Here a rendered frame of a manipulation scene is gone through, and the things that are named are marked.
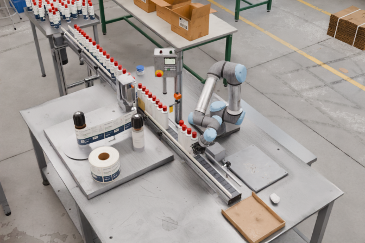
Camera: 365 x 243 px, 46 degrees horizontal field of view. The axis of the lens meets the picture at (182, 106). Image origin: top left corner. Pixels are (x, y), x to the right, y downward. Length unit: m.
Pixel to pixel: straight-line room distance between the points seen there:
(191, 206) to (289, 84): 3.04
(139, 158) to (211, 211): 0.65
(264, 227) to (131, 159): 1.02
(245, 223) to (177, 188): 0.51
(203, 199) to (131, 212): 0.48
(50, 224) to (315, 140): 2.74
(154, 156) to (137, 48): 3.29
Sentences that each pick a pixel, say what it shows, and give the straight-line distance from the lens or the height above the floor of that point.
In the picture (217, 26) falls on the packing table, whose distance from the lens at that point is 5.04.
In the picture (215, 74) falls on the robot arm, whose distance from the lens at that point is 2.93.
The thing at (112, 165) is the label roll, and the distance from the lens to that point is 2.88.
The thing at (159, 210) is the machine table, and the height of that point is 0.83.
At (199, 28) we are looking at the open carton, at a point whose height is 0.90.
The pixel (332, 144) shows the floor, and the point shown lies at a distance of 4.80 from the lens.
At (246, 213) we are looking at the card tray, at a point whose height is 0.83.
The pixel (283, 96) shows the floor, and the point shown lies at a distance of 5.33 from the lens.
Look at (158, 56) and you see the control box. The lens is 3.08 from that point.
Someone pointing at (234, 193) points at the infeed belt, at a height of 0.88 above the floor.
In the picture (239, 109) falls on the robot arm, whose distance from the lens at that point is 3.16.
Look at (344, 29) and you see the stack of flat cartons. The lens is 6.72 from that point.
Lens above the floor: 3.01
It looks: 37 degrees down
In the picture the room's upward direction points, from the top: straight up
